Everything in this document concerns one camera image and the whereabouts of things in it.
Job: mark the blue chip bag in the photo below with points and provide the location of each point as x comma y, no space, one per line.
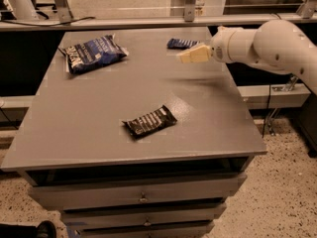
93,54

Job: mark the bottom grey drawer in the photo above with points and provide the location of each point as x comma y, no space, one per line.
168,230

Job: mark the grey lower side rail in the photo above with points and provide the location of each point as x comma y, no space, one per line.
273,96

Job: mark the grey metal rail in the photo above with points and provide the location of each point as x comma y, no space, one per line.
89,24

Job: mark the top grey drawer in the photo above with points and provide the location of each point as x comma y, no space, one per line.
133,192

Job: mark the blue rxbar blueberry bar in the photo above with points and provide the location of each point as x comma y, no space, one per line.
180,44

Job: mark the black rxbar chocolate bar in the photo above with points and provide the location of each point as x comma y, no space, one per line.
150,123

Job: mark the black round object bottom left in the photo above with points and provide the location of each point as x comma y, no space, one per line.
45,229

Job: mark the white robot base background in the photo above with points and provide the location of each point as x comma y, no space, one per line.
23,9

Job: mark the grey drawer cabinet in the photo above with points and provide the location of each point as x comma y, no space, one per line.
148,147

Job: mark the middle grey drawer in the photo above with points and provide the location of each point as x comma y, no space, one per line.
148,215

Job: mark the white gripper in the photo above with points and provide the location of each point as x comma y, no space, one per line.
220,46

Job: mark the grey drawer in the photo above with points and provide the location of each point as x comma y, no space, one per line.
148,215
133,192
168,230

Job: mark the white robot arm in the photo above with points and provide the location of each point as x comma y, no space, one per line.
277,46

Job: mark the grey metal post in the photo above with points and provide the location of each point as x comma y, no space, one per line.
189,10

